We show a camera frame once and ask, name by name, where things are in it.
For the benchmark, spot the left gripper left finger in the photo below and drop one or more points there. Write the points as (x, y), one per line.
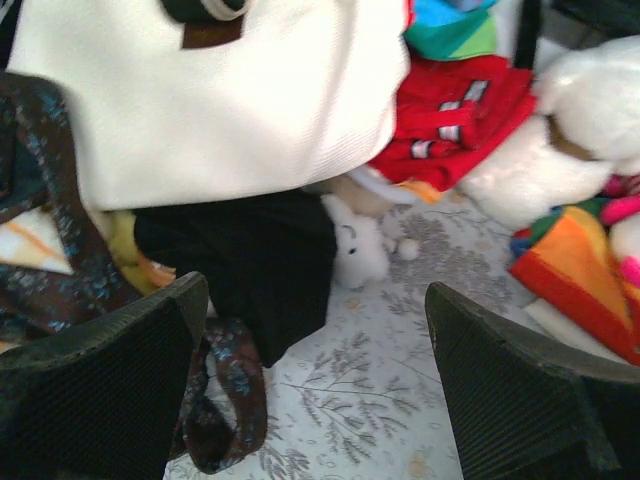
(101, 400)

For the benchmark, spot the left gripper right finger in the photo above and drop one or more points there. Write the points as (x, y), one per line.
(525, 406)

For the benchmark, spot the cream canvas tote bag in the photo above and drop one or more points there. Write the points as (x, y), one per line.
(305, 94)

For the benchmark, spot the rainbow striped cloth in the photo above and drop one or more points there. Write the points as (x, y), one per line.
(565, 259)

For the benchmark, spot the orange checkered cloth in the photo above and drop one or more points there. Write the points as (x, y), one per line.
(31, 240)

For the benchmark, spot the black cloth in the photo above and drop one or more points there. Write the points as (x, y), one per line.
(268, 260)

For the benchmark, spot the pink white plush doll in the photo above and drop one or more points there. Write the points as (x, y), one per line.
(621, 216)

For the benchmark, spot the brown patterned handbag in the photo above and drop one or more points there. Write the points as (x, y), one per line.
(222, 417)

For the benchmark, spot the small white plush bunny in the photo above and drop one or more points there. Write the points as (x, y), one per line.
(363, 249)

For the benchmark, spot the cream plush lamb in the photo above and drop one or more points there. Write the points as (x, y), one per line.
(585, 128)

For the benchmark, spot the red cloth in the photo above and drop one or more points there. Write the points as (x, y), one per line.
(450, 116)

